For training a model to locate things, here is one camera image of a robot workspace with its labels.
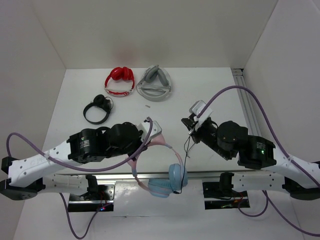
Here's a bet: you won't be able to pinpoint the thin black headphone cable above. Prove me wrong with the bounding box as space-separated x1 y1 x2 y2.
173 122 218 195

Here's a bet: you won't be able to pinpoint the pink blue cat-ear headphones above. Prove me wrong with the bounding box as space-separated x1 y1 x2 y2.
128 134 188 199

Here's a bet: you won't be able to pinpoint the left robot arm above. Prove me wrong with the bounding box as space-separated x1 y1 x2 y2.
0 118 154 201

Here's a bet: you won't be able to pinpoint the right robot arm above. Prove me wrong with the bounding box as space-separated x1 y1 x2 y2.
181 117 320 201

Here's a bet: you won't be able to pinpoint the black headphones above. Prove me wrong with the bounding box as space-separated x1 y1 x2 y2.
82 94 114 125

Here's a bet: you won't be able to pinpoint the grey white headphones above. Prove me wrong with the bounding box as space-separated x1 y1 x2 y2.
136 65 173 102

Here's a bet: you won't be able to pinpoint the red headphones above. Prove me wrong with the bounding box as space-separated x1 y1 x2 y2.
104 66 135 98

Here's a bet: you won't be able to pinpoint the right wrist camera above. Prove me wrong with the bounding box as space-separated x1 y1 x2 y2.
189 100 213 131

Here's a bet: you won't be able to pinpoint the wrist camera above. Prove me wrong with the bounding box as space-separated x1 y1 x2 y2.
189 100 213 131
137 121 162 143

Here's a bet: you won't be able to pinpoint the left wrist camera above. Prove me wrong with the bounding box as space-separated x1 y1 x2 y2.
137 121 162 143

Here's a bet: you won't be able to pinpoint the aluminium side rail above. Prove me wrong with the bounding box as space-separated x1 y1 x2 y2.
231 68 262 137

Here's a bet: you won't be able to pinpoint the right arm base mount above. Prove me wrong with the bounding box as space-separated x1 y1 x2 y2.
202 182 250 210

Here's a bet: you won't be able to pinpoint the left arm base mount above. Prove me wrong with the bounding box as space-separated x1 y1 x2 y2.
67 175 116 213

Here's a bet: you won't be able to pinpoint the aluminium front rail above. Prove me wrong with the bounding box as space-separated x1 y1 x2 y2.
49 169 251 182

